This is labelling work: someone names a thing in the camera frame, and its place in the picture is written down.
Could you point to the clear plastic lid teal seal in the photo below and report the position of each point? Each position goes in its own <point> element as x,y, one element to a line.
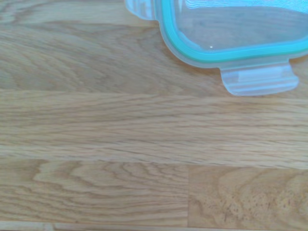
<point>231,26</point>

